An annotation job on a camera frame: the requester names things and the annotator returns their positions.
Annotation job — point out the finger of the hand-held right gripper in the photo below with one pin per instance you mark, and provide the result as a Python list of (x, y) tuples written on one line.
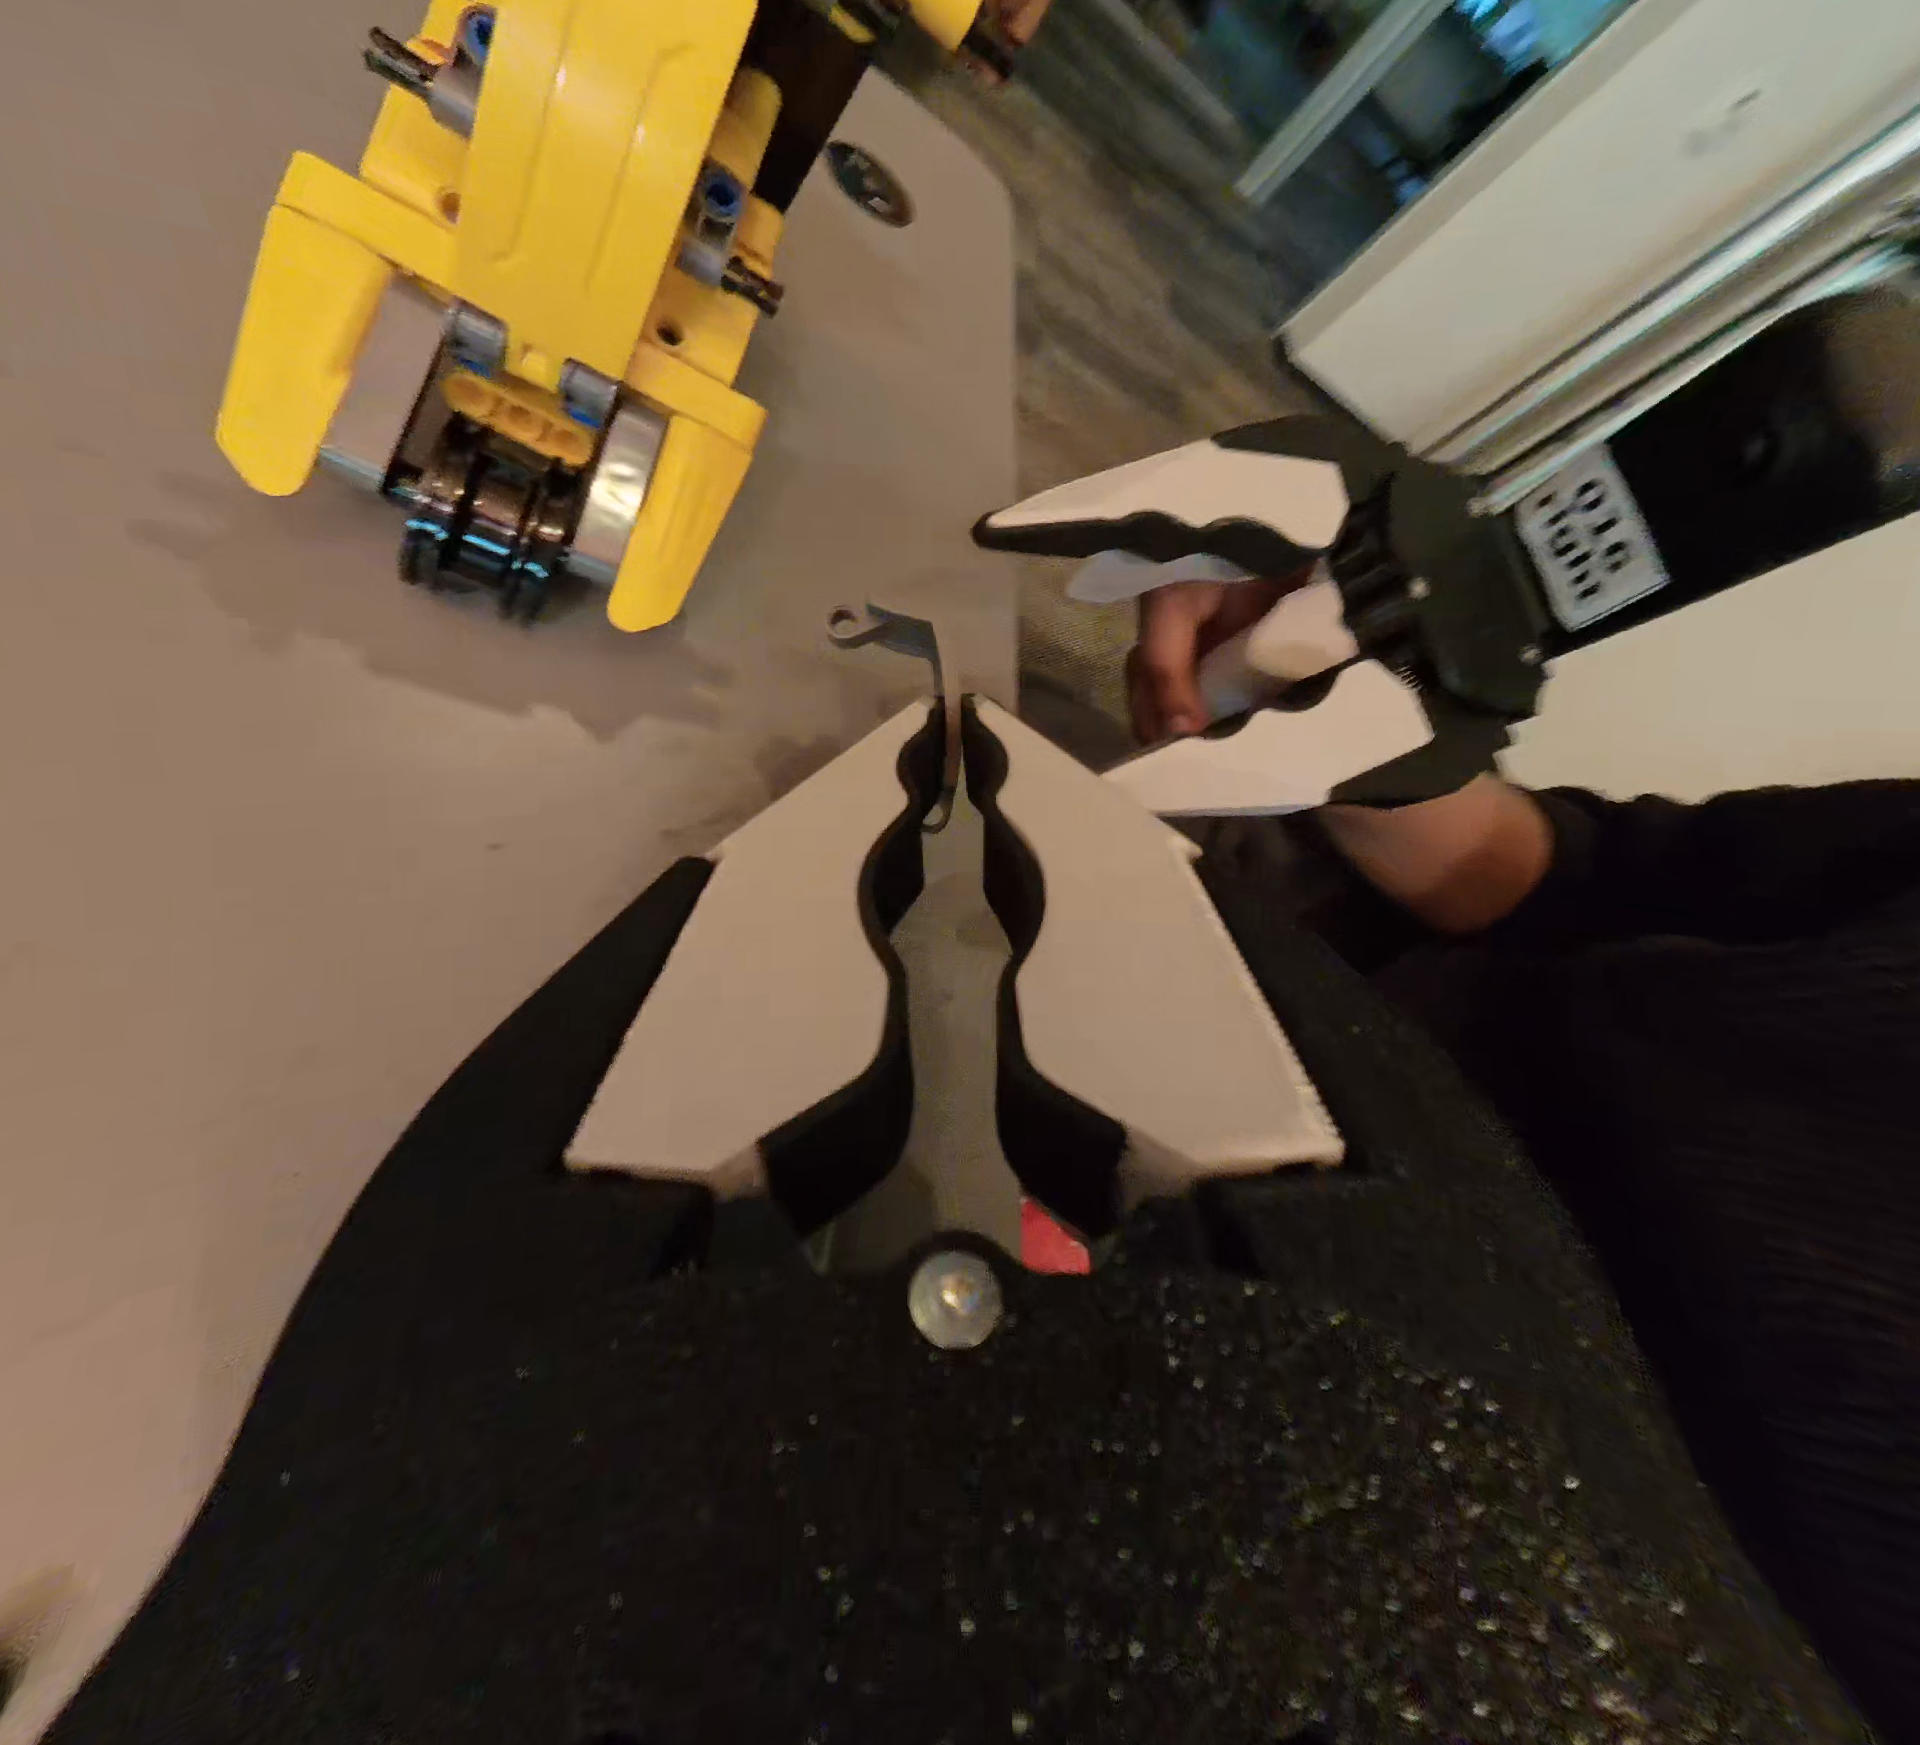
[(1306, 754), (1200, 486)]

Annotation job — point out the grey bent toy connector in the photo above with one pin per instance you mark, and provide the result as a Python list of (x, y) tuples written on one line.
[(902, 628)]

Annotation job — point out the yellow toy vehicle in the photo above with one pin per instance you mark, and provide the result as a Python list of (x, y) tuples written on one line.
[(600, 170)]

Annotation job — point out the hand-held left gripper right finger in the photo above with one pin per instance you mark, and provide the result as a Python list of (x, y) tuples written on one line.
[(1171, 1010)]

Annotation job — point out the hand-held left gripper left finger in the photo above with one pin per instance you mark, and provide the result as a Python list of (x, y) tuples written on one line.
[(720, 1010)]

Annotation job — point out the black desk grommet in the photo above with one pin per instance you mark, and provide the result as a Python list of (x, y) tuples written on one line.
[(866, 185)]

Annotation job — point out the person's right forearm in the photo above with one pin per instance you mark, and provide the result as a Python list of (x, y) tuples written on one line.
[(1439, 861)]

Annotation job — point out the white cabinet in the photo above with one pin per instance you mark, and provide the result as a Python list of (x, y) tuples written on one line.
[(1575, 200)]

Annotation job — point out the person's right hand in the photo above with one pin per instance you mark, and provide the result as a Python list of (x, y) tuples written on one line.
[(1163, 667)]

